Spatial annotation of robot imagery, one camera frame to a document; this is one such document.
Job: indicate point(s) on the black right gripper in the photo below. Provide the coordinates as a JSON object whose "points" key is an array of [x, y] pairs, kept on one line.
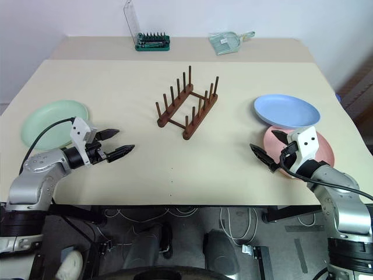
{"points": [[278, 167]]}

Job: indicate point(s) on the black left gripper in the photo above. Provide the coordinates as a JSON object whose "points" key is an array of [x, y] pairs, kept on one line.
{"points": [[94, 153]]}

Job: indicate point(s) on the light blue plate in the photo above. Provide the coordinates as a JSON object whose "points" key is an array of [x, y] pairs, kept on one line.
{"points": [[285, 109]]}

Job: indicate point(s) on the pink red plate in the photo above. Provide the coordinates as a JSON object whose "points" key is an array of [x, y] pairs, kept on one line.
{"points": [[325, 148]]}

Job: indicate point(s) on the light green plate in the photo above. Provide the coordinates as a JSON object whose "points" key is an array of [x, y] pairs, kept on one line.
{"points": [[49, 116]]}

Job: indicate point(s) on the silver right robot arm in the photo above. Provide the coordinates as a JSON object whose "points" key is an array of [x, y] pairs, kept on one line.
{"points": [[344, 204]]}

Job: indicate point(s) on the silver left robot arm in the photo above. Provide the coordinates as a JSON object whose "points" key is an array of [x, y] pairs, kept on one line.
{"points": [[29, 181]]}

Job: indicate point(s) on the dark wooden dish rack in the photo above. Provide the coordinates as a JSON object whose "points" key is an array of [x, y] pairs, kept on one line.
{"points": [[204, 112]]}

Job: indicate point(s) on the grey floor tape strip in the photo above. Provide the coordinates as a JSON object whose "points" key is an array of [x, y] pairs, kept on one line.
{"points": [[303, 228], [300, 255]]}

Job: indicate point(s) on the dark ribbed panel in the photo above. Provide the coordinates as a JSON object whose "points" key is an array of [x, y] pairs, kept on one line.
{"points": [[357, 93]]}

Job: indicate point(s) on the green screwdriver bit set box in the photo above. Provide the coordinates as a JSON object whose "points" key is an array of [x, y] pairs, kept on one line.
{"points": [[151, 46]]}

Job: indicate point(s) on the green packaged dustpan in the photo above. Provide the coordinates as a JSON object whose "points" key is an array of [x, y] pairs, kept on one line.
{"points": [[224, 43]]}

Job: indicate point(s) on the dark rounded shape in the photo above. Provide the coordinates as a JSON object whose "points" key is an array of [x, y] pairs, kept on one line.
{"points": [[221, 251]]}

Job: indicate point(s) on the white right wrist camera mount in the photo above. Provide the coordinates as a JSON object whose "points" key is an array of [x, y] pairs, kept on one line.
{"points": [[306, 140]]}

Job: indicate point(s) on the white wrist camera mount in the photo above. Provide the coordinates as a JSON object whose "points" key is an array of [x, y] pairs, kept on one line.
{"points": [[306, 140], [78, 128]]}

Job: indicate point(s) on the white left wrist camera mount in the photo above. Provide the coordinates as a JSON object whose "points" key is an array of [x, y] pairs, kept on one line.
{"points": [[78, 128]]}

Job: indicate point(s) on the black table frame bar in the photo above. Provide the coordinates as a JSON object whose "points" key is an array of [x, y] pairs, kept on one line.
{"points": [[291, 213], [78, 214]]}

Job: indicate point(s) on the small metal floor bracket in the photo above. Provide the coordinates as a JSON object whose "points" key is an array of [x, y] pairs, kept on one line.
{"points": [[105, 246]]}

